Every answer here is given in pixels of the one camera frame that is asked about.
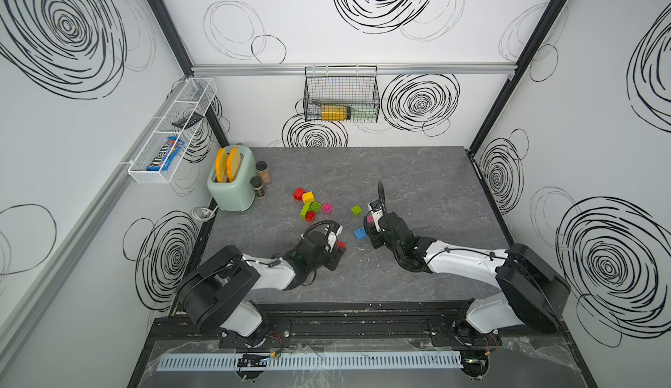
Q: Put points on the magenta lego brick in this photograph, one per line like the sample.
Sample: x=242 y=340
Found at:
x=327 y=208

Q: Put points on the white wire wall shelf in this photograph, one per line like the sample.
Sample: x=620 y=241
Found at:
x=192 y=94

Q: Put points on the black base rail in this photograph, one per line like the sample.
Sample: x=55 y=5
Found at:
x=359 y=320

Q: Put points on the blue candy packet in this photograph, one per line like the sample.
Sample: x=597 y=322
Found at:
x=162 y=161

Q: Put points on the black wire wall basket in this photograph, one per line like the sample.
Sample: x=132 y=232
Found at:
x=354 y=86

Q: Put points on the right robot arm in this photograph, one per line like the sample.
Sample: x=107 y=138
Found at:
x=530 y=291

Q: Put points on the lime green lego brick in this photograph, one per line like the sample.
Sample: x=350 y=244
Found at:
x=356 y=210

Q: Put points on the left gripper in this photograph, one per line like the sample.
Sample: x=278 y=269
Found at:
x=335 y=254

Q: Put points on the long green lego brick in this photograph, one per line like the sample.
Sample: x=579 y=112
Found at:
x=305 y=209

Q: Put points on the white slotted cable duct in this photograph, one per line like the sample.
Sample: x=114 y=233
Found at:
x=328 y=361

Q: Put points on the yellow lego brick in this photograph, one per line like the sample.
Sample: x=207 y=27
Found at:
x=308 y=197

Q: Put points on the mint green toaster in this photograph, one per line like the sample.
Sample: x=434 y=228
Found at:
x=237 y=196

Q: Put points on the black remote control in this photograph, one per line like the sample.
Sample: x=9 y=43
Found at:
x=187 y=122

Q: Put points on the yellow toast slice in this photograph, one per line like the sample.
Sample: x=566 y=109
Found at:
x=233 y=164
x=221 y=166

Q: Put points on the dark pepper jar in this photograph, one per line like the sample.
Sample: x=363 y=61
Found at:
x=258 y=187

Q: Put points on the yellow item in basket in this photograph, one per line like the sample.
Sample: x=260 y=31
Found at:
x=335 y=113

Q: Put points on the yellow toast slice right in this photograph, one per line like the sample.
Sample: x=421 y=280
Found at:
x=233 y=164

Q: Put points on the small green lego brick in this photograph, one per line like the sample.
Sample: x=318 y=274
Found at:
x=315 y=207

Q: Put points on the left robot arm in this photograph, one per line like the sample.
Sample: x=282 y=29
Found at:
x=214 y=295

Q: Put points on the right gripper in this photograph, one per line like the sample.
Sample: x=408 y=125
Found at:
x=374 y=233

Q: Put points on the blue lego brick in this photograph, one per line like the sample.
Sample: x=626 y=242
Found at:
x=360 y=233

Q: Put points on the yellow toast slice left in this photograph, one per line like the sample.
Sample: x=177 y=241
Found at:
x=221 y=166

